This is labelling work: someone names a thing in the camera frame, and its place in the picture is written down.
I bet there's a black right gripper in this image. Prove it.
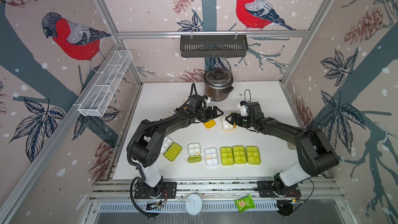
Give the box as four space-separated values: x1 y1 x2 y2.
225 111 256 127

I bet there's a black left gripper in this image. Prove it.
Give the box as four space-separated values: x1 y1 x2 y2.
194 106 224 123

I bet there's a large green pillbox front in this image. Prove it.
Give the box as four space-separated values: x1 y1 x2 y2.
232 145 247 164

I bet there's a clear white pillbox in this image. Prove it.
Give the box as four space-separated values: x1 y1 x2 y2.
204 147 219 168

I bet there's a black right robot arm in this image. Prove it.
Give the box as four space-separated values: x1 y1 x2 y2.
226 101 339 189

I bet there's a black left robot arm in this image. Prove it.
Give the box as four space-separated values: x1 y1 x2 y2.
126 103 224 189

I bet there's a silver rice cooker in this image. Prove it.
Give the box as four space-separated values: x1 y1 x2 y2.
203 68 234 102

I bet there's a small green pillbox front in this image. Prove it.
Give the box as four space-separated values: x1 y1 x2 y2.
188 143 202 163

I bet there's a small white cup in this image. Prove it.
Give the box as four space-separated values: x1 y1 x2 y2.
287 143 296 150

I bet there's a green snack packet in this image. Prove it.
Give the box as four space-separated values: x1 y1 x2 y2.
234 195 256 213

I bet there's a white round lid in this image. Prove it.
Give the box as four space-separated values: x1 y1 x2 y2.
185 194 203 216

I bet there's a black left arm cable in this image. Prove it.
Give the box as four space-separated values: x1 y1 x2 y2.
126 82 203 219

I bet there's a black hanging wire basket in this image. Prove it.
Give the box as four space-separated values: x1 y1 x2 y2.
180 35 248 58

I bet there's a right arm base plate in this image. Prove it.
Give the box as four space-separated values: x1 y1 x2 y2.
255 180 301 198

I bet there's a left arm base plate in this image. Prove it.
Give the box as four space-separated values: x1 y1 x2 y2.
132 181 177 199

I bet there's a white wire mesh shelf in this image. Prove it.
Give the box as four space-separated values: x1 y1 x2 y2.
78 50 132 117

